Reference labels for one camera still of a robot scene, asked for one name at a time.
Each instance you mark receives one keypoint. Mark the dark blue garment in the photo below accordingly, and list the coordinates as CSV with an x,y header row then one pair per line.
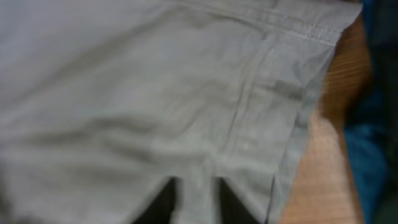
x,y
371,128

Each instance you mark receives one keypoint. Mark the grey shorts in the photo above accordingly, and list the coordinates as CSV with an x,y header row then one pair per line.
x,y
103,102

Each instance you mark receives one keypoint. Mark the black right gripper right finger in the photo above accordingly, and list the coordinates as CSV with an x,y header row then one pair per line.
x,y
232,210

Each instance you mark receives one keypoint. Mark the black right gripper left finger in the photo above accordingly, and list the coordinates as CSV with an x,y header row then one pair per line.
x,y
160,210

